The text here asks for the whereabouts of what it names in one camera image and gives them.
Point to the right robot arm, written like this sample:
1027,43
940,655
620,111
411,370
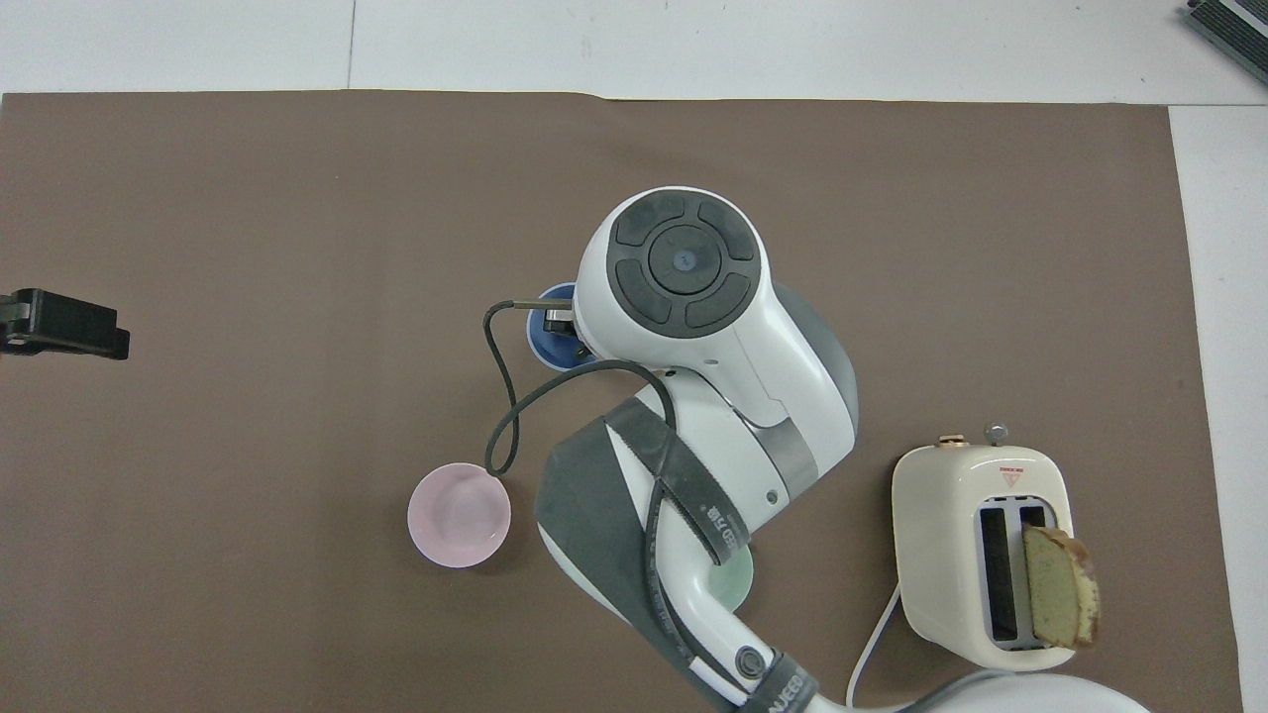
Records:
733,396

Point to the pink bowl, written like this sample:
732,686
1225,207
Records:
460,515

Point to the blue bowl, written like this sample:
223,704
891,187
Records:
551,349

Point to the cream toaster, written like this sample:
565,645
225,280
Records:
946,555

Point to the bread slice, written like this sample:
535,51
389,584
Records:
1060,589

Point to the black stand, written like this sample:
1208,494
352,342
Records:
1233,22

